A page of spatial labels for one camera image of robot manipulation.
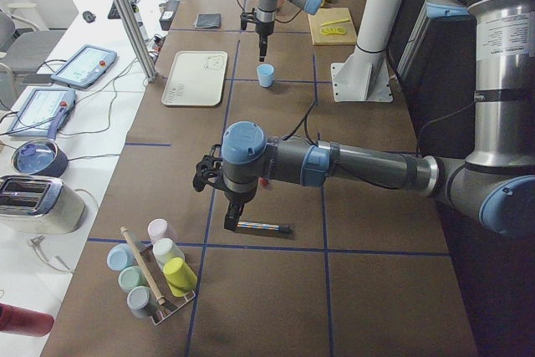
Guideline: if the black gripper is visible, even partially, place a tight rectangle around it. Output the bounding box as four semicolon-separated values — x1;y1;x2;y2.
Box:
223;176;258;231
255;8;277;61

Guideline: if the light blue upturned cup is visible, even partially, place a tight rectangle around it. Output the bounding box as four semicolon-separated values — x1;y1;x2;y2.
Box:
106;243;136;272

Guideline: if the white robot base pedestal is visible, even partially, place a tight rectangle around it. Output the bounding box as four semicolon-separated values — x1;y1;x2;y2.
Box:
331;0;402;102

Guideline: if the black computer mouse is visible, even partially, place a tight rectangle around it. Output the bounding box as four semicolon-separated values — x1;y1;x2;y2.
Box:
82;11;96;23

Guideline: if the yellow-green upturned cup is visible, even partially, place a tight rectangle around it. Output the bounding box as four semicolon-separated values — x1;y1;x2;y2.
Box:
163;258;197;297

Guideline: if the upper teach pendant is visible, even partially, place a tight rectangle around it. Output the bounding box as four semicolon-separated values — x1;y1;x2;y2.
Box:
51;44;117;89

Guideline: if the lemon slices row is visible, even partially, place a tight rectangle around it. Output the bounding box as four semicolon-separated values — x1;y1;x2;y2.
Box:
319;27;347;36

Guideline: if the white wire cup rack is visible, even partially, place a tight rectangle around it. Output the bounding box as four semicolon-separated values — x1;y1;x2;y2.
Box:
140;245;196;325

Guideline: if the light blue plastic cup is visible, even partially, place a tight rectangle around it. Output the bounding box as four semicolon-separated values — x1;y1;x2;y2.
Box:
257;64;275;88

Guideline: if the blue saucepan with lid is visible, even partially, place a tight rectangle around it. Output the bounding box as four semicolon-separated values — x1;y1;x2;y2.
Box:
12;139;69;177

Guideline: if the bamboo cutting board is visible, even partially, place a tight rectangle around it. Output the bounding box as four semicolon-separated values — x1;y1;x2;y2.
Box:
308;8;357;46

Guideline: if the red bottle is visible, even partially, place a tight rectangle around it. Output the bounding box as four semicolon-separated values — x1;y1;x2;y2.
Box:
1;303;54;337

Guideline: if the cream bear serving tray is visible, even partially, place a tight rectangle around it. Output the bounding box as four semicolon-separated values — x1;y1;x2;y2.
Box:
161;51;227;107

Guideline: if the mint green upturned cup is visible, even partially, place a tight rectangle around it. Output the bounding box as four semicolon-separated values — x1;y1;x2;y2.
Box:
118;266;148;293

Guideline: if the yellow plastic knife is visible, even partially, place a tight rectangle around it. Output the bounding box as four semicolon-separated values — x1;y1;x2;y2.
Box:
320;18;351;27

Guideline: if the white upturned cup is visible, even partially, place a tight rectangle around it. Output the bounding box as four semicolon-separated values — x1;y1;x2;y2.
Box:
152;237;186;270

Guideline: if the wooden rack handle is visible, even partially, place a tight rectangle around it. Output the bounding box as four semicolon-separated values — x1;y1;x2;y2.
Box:
120;227;166;306

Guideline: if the white toaster appliance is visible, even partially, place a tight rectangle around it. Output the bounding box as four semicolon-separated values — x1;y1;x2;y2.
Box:
1;175;85;234

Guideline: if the teach pendant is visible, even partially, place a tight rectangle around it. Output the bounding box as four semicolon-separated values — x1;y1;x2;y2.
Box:
8;87;77;136
51;44;117;89

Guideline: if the lower teach pendant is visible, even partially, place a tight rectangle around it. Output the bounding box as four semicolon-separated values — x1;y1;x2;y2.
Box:
8;87;77;136

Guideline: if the pale pink upturned cup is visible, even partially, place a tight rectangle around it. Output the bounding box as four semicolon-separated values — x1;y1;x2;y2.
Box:
147;218;178;243

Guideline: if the grey-green upturned cup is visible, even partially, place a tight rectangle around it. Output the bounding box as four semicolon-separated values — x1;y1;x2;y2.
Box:
127;286;158;318

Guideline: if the aluminium frame post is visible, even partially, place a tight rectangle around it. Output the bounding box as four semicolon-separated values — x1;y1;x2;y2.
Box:
113;0;157;83

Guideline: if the grey folded cloth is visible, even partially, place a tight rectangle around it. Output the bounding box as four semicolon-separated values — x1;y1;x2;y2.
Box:
194;13;222;29

